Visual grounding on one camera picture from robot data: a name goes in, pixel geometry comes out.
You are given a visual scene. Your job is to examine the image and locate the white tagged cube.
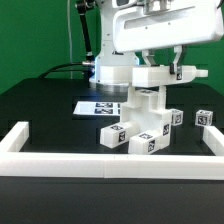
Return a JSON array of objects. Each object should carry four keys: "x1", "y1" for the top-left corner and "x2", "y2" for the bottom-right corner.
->
[
  {"x1": 195, "y1": 110, "x2": 213, "y2": 126},
  {"x1": 171, "y1": 109, "x2": 183, "y2": 126}
]

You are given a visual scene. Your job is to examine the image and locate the black cable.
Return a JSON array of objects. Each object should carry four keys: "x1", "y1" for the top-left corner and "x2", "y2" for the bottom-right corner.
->
[{"x1": 38, "y1": 61, "x2": 96, "y2": 80}]

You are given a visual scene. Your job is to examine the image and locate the white tagged cube far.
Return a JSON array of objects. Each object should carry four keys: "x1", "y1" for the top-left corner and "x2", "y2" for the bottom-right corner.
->
[{"x1": 195, "y1": 110, "x2": 213, "y2": 126}]

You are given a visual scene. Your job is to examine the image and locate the white hanging cable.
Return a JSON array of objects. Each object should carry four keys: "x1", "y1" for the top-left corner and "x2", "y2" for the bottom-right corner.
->
[{"x1": 66, "y1": 0, "x2": 74, "y2": 80}]

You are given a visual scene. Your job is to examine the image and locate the white chair seat block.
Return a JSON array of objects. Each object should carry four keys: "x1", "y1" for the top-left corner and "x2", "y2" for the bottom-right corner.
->
[{"x1": 120, "y1": 86, "x2": 172, "y2": 139}]

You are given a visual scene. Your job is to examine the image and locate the white chair back frame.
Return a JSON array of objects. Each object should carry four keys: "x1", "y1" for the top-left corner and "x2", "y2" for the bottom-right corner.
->
[{"x1": 97, "y1": 66, "x2": 208, "y2": 88}]

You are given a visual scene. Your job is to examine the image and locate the white tagged cube near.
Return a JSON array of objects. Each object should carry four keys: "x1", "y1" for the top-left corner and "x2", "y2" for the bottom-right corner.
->
[{"x1": 171, "y1": 109, "x2": 183, "y2": 126}]

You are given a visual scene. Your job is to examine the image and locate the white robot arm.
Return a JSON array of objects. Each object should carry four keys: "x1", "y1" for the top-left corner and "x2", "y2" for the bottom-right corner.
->
[{"x1": 92, "y1": 0, "x2": 224, "y2": 88}]

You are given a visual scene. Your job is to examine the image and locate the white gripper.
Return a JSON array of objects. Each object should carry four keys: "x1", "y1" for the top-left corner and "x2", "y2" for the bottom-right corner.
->
[{"x1": 113, "y1": 0, "x2": 224, "y2": 81}]

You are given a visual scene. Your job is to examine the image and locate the white tag marker sheet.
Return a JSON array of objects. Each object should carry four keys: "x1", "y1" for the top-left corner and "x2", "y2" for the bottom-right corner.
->
[{"x1": 73, "y1": 101, "x2": 120, "y2": 116}]

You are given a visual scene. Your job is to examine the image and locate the white U-shaped fence frame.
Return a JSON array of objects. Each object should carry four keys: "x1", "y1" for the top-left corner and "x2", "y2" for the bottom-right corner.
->
[{"x1": 0, "y1": 122, "x2": 224, "y2": 180}]

